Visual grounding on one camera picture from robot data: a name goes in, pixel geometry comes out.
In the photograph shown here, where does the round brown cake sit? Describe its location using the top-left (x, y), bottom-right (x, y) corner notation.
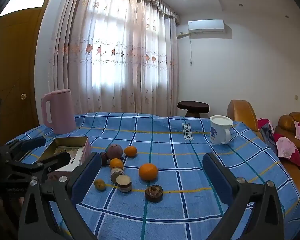
top-left (145, 185), bottom-right (164, 202)

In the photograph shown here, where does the purple striped sweet potato piece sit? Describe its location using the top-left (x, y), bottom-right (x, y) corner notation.
top-left (110, 167), bottom-right (125, 183)

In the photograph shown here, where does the blue checked tablecloth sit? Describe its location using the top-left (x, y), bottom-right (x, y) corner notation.
top-left (5, 112), bottom-right (300, 240)

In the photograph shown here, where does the pink metal tin box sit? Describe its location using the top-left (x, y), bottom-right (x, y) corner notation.
top-left (37, 136), bottom-right (92, 173)

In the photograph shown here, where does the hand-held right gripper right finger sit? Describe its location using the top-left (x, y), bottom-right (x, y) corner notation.
top-left (202, 152), bottom-right (286, 240)

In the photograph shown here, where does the dark round stool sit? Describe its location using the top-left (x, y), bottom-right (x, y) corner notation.
top-left (177, 101), bottom-right (210, 117)

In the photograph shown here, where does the purple round fruit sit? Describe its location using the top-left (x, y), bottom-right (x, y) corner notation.
top-left (106, 144), bottom-right (124, 160)

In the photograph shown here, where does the white mug with blue print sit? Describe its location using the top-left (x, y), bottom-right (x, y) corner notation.
top-left (209, 115), bottom-right (233, 145)

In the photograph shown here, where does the cream-topped sweet potato piece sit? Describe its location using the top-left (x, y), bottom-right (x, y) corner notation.
top-left (115, 174), bottom-right (133, 193)

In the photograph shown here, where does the pink electric kettle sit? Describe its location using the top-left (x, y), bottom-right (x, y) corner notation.
top-left (41, 89), bottom-right (77, 134)

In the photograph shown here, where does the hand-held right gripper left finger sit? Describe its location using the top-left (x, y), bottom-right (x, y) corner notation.
top-left (18, 152), bottom-right (102, 240)

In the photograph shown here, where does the transom window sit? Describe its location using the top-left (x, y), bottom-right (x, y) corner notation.
top-left (0, 0), bottom-right (53, 17)

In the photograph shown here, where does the sheer floral curtain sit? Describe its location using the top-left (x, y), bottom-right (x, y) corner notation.
top-left (47, 0), bottom-right (179, 117)

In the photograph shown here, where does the red and blue bag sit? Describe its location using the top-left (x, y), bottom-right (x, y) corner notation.
top-left (257, 118), bottom-right (278, 155)

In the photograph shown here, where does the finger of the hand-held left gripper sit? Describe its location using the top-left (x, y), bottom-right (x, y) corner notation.
top-left (5, 137), bottom-right (47, 156)
top-left (34, 152), bottom-right (71, 178)

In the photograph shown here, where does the white air conditioner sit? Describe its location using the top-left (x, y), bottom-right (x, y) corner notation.
top-left (188, 20), bottom-right (226, 33)

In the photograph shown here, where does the brown leather sofa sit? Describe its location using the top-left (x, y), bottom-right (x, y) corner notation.
top-left (275, 112), bottom-right (300, 205)

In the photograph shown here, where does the wooden door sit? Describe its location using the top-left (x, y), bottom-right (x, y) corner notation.
top-left (0, 7), bottom-right (44, 145)

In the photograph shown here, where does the air conditioner cable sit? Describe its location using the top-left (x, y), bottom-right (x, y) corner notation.
top-left (189, 33), bottom-right (194, 65)

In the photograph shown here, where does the small green-brown kiwi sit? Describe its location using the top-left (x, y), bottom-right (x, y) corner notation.
top-left (94, 179), bottom-right (106, 191)

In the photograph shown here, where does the large orange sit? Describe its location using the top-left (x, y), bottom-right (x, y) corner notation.
top-left (139, 163), bottom-right (159, 181)

